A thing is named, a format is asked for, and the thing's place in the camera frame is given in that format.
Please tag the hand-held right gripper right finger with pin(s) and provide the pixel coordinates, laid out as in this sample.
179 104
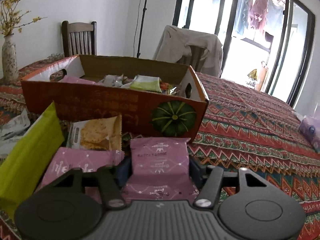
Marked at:
195 173

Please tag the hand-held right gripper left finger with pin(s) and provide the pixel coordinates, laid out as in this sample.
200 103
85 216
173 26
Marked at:
123 173

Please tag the purple snack packet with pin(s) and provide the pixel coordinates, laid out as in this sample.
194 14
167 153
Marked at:
75 160
160 160
75 80

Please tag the beige cracker snack packet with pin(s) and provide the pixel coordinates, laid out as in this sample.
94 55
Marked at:
97 135

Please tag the orange cardboard box pumpkin print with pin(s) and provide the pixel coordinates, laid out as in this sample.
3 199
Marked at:
100 105

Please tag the green and white snack bag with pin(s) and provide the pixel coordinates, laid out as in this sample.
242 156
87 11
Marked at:
145 83

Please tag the grey white snack packet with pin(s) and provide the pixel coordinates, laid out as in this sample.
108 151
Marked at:
111 80

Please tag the lime green snack bag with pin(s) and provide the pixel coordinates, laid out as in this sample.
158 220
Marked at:
27 160

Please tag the white printed snack packet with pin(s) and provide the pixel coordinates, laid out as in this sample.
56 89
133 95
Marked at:
13 130

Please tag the patterned red tablecloth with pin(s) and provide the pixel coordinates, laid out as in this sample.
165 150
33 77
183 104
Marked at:
250 120

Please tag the shiny multicolour snack packets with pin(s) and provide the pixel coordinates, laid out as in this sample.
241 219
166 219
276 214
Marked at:
171 88

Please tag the yellow green balcony item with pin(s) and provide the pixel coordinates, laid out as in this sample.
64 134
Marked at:
251 78

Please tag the orange balcony object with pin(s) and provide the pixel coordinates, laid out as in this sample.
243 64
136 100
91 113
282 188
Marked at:
262 76

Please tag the wooden chair under jacket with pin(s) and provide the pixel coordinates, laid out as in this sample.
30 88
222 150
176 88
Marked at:
193 55

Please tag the purple tissue pack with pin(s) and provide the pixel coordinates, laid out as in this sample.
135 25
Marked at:
310 132

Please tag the beige jacket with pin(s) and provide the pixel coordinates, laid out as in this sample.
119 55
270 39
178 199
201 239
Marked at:
175 42

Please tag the small floral cloth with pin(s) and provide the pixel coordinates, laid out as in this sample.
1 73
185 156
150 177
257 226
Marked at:
56 56

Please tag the dark wooden chair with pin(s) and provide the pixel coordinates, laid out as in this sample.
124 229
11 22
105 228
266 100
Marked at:
78 27

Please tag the dark hanging item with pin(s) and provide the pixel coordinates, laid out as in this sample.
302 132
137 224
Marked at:
269 37

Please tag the floral ceramic vase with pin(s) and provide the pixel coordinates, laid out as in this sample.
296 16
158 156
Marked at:
9 57

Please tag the black floor lamp stand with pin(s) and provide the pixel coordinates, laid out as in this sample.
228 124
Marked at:
143 10

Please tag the blue hanging garment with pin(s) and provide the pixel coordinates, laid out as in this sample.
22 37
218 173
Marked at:
242 10

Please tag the maroon hanging shirt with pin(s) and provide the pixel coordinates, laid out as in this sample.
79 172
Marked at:
257 10

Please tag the light blue hanging shirt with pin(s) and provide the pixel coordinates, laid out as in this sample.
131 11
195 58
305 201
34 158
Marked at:
275 17

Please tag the yellow flower branches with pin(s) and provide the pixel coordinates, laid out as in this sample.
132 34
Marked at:
11 15

